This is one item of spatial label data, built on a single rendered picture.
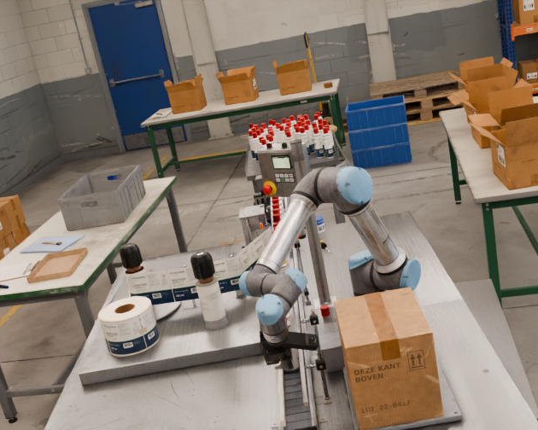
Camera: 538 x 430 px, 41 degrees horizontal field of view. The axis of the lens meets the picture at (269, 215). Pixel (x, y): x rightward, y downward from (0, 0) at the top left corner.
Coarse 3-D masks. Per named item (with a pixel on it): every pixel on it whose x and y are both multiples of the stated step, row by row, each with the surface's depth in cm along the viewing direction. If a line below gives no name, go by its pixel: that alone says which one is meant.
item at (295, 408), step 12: (300, 324) 265; (288, 372) 236; (300, 372) 234; (288, 384) 229; (300, 384) 228; (288, 396) 223; (300, 396) 221; (288, 408) 217; (300, 408) 215; (288, 420) 211; (300, 420) 210
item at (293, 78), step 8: (272, 64) 797; (288, 64) 786; (296, 64) 787; (304, 64) 788; (280, 72) 795; (288, 72) 795; (296, 72) 794; (304, 72) 794; (280, 80) 799; (288, 80) 798; (296, 80) 797; (304, 80) 797; (280, 88) 802; (288, 88) 801; (296, 88) 800; (304, 88) 799
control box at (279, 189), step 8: (272, 144) 281; (280, 144) 279; (288, 144) 276; (304, 144) 273; (264, 152) 275; (272, 152) 272; (280, 152) 270; (288, 152) 268; (304, 152) 274; (264, 160) 276; (264, 168) 277; (272, 168) 275; (264, 176) 279; (272, 176) 276; (264, 184) 280; (272, 184) 278; (280, 184) 276; (288, 184) 274; (296, 184) 272; (272, 192) 279; (280, 192) 277; (288, 192) 275
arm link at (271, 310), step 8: (264, 296) 204; (272, 296) 204; (256, 304) 204; (264, 304) 203; (272, 304) 202; (280, 304) 203; (288, 304) 206; (256, 312) 204; (264, 312) 201; (272, 312) 201; (280, 312) 202; (288, 312) 207; (264, 320) 203; (272, 320) 202; (280, 320) 204; (264, 328) 207; (272, 328) 205; (280, 328) 207
